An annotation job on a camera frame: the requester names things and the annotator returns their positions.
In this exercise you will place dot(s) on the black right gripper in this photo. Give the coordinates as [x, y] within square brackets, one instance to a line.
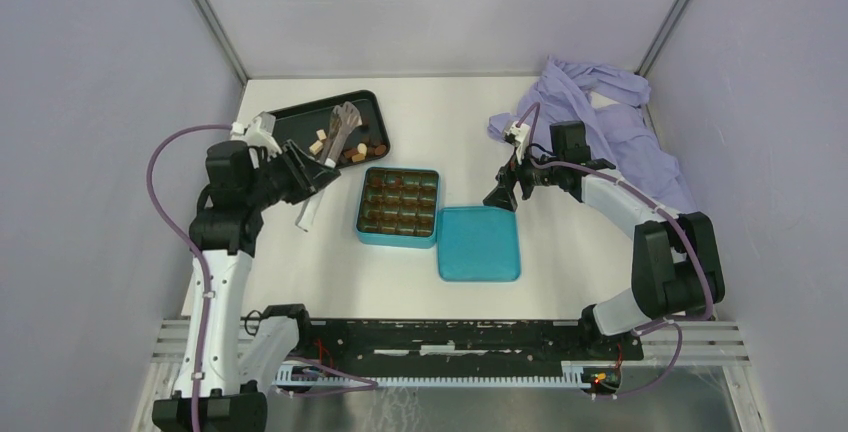
[502, 197]

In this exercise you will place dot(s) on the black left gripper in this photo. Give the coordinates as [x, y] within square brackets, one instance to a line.
[313, 175]

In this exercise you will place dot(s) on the steel tongs white handle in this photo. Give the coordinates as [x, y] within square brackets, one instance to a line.
[344, 119]

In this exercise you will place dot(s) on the teal chocolate box with dividers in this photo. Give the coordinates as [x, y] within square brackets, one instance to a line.
[399, 208]

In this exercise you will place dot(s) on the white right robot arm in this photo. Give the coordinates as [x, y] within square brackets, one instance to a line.
[675, 268]

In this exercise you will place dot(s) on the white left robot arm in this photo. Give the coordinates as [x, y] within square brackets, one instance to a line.
[216, 389]

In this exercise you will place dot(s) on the teal box lid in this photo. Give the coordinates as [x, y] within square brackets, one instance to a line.
[478, 244]

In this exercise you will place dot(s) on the lavender crumpled cloth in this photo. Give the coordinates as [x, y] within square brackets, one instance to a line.
[609, 101]

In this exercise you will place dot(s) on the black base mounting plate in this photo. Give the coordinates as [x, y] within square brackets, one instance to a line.
[559, 340]

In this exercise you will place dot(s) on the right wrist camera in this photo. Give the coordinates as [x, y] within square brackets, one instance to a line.
[517, 134]

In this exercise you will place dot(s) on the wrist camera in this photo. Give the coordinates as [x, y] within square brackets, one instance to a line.
[517, 134]
[259, 133]

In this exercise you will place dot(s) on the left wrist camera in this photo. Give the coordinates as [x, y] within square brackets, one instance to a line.
[259, 133]

